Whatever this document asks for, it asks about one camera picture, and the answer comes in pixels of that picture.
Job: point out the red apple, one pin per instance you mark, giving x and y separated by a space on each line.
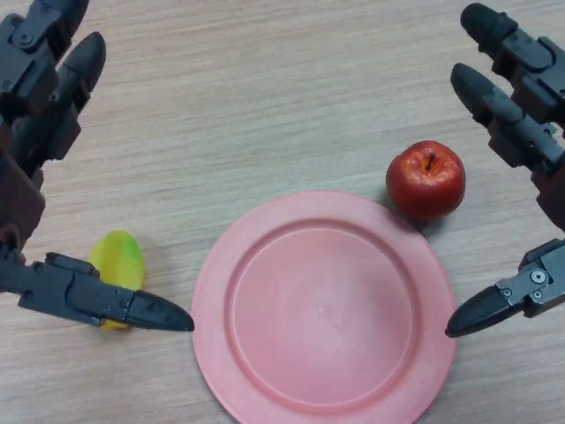
424 185

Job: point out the yellow-green mango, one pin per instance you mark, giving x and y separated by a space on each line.
119 260

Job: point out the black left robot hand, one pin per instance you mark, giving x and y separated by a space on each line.
26 88

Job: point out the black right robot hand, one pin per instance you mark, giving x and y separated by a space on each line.
529 128

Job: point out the pink round plate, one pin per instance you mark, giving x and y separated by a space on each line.
318 309

